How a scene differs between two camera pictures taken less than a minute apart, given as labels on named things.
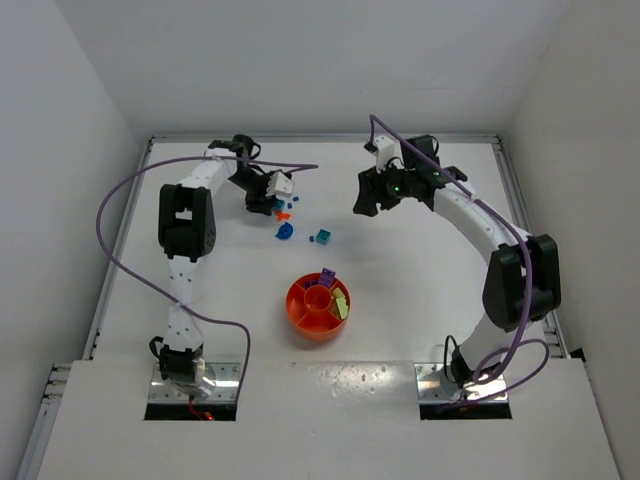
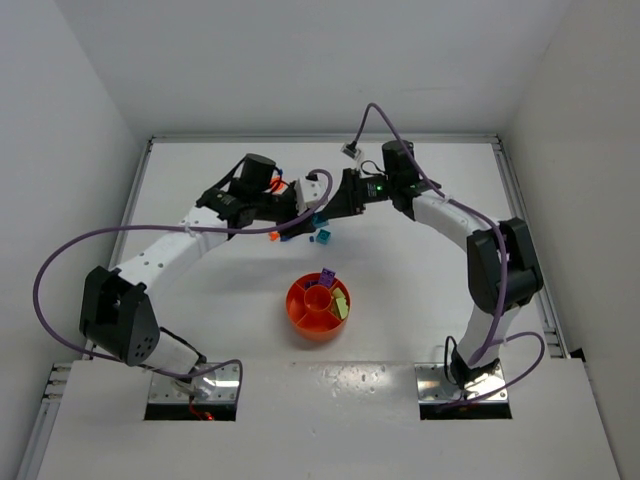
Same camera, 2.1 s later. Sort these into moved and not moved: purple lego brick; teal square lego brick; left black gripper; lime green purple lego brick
Moved: left black gripper
Not moved: purple lego brick; lime green purple lego brick; teal square lego brick
